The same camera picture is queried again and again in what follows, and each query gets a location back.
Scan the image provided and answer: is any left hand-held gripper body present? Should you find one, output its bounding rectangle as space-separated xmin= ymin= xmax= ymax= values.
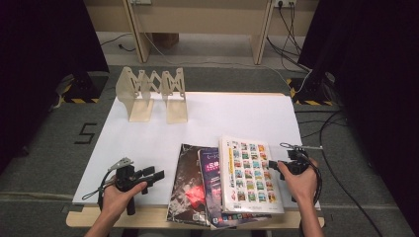
xmin=108 ymin=157 xmax=149 ymax=216

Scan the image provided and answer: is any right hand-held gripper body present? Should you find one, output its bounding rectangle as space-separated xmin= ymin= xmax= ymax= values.
xmin=280 ymin=142 xmax=323 ymax=176

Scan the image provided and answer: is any white magazine with colourful tiles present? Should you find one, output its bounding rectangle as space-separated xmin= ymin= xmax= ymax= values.
xmin=217 ymin=134 xmax=285 ymax=215

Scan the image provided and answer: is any black magazine with red cards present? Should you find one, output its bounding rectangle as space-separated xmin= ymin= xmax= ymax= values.
xmin=166 ymin=143 xmax=211 ymax=227

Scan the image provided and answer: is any purple magazine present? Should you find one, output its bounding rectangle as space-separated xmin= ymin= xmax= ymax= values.
xmin=197 ymin=147 xmax=274 ymax=230

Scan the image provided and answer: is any beige expandable book rack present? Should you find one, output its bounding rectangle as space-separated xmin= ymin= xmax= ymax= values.
xmin=115 ymin=66 xmax=189 ymax=125

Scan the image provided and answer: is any person's left hand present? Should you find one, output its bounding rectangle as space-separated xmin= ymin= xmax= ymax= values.
xmin=102 ymin=180 xmax=148 ymax=220

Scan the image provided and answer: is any black stand base striped tape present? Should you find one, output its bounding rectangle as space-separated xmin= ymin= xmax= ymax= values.
xmin=286 ymin=73 xmax=335 ymax=107
xmin=53 ymin=71 xmax=110 ymax=105

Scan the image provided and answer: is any black curtain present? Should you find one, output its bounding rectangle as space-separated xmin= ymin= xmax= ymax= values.
xmin=0 ymin=0 xmax=110 ymax=172
xmin=297 ymin=0 xmax=419 ymax=228

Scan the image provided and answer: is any brown cardboard box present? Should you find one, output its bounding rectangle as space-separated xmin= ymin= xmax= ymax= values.
xmin=151 ymin=32 xmax=181 ymax=50

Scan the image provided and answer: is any light wooden desk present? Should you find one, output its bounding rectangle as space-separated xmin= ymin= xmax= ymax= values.
xmin=122 ymin=0 xmax=276 ymax=66

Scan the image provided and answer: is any right hand-held gripper black cable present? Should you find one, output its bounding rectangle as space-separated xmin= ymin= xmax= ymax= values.
xmin=297 ymin=152 xmax=323 ymax=205

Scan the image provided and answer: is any hand-held gripper black cable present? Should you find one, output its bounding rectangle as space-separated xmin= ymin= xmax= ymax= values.
xmin=297 ymin=152 xmax=323 ymax=205
xmin=81 ymin=168 xmax=117 ymax=211

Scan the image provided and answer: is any left hand-held gripper black cable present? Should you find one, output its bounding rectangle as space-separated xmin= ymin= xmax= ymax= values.
xmin=81 ymin=168 xmax=117 ymax=211

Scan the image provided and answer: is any long black floor cable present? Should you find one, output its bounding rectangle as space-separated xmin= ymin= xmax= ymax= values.
xmin=317 ymin=110 xmax=384 ymax=237

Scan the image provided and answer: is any bundle of black cables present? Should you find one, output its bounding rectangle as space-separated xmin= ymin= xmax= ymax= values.
xmin=266 ymin=0 xmax=312 ymax=73

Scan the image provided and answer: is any black cable with plug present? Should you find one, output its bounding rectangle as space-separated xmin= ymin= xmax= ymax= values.
xmin=98 ymin=32 xmax=137 ymax=53

